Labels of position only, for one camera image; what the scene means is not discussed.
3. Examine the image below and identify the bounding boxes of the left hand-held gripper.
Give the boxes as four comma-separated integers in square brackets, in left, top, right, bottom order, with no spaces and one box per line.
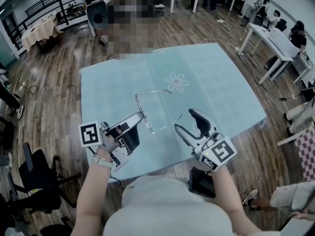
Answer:
[78,111,144,173]

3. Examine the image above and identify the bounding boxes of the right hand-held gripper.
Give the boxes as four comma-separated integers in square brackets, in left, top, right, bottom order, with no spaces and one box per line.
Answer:
[174,108,238,173]

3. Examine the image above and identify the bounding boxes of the thin wire-frame glasses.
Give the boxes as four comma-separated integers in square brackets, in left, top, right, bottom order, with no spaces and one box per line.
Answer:
[134,89,184,135]

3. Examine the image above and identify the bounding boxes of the person's left forearm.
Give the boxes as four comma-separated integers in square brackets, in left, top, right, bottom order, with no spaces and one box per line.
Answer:
[70,153,116,236]

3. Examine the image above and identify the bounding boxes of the person's right forearm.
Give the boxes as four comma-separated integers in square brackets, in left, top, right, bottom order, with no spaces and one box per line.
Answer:
[211,166,263,234]

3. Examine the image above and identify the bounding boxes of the white wrist watch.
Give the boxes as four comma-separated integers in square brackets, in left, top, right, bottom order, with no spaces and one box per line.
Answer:
[92,153,117,169]

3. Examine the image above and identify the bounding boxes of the light blue flower tablecloth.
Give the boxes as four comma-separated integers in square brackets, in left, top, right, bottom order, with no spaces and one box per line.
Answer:
[79,42,268,182]

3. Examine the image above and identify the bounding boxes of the black box under table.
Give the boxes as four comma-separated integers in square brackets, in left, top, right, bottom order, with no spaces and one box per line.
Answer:
[188,167,217,199]

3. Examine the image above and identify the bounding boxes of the person's grey shirt torso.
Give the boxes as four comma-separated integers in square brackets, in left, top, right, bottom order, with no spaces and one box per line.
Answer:
[102,175,236,236]

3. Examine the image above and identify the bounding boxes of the black office chair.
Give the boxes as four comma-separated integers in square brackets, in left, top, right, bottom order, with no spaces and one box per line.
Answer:
[17,142,82,215]

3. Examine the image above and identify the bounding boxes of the checkered cloth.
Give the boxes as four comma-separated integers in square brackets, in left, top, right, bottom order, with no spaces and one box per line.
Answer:
[294,128,315,182]

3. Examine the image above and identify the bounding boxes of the white long-legged table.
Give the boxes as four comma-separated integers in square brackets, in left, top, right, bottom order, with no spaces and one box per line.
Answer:
[238,23,314,85]

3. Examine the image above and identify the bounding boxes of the grey shell chair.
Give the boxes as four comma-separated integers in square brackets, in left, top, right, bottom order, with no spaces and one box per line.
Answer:
[85,1,109,38]

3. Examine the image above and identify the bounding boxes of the table with cream cloth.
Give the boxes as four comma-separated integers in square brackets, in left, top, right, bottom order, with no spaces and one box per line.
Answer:
[21,14,64,54]

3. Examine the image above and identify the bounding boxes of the black metal railing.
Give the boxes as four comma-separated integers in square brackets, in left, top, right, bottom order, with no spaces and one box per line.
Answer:
[0,0,90,52]

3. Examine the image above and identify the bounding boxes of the white floor cable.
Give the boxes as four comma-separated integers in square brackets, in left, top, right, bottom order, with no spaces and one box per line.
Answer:
[201,28,250,56]

